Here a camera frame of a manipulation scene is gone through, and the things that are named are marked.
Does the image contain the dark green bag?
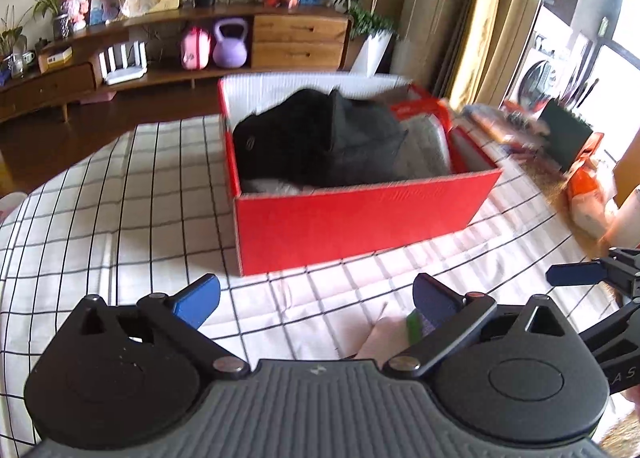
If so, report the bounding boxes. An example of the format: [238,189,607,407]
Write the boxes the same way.
[537,98,596,173]

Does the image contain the pink backpack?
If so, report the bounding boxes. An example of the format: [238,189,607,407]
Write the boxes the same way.
[180,27,214,70]

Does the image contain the checked white tablecloth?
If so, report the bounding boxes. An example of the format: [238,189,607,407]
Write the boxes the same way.
[0,115,622,445]

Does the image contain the potted tree white planter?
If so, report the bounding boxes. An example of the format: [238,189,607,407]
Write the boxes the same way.
[320,0,401,80]

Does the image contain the grass plant patterned pot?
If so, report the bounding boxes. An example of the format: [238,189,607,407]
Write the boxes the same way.
[30,0,76,41]

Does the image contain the picture books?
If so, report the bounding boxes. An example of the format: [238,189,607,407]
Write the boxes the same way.
[87,0,121,26]

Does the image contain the red plastic bag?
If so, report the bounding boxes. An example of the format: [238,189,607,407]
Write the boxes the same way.
[390,95,457,135]

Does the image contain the wooden TV cabinet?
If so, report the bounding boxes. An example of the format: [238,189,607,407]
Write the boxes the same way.
[0,5,354,125]

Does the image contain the small flat box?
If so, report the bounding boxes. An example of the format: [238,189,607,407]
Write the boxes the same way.
[37,45,74,73]

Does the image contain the white standing air conditioner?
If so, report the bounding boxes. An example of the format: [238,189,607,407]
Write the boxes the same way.
[390,0,482,99]

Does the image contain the red cardboard box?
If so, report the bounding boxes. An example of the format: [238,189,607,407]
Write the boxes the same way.
[217,74,503,278]

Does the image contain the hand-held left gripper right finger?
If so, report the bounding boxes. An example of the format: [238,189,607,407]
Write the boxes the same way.
[381,273,577,379]

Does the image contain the small leafy potted plant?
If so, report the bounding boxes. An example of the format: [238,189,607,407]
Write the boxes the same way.
[0,8,29,60]

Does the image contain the white router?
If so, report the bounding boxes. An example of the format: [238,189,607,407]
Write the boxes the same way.
[97,39,149,85]

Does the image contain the clear plastic organizer box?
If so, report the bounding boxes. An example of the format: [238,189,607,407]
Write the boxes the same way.
[462,103,551,150]

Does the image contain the pink cloth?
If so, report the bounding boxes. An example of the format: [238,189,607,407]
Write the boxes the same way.
[356,313,416,362]

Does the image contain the purple kettlebell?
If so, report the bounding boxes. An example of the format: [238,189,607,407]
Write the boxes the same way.
[212,19,249,66]

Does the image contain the grey cloth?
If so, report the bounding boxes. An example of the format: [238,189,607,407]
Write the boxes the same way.
[395,115,453,180]

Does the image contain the black garment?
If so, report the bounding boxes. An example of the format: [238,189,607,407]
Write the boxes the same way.
[232,88,409,189]

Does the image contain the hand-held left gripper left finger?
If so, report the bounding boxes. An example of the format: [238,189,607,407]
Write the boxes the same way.
[57,274,251,380]

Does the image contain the green packet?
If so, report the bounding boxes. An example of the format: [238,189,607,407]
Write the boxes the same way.
[406,310,425,345]

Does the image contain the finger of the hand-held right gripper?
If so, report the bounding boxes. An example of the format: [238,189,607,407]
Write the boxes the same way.
[546,248,640,300]

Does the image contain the orange plastic bag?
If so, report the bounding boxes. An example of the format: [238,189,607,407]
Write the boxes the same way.
[565,133,622,239]

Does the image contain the yellow curtain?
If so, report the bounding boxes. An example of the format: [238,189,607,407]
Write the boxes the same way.
[447,0,557,111]

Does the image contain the washing machine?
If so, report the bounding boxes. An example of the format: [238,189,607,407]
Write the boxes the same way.
[520,45,567,114]

